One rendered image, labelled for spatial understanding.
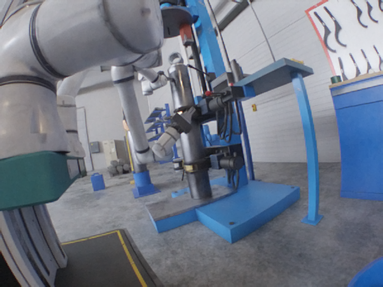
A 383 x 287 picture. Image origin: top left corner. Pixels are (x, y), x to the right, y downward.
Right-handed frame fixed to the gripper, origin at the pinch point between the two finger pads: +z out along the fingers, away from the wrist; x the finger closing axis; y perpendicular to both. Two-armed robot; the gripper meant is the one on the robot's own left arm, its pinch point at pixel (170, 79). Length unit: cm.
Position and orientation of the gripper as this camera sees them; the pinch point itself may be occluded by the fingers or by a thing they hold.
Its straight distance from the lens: 166.5
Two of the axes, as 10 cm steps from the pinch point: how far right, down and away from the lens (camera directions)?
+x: 1.9, 9.8, 0.1
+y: -7.1, 1.3, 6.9
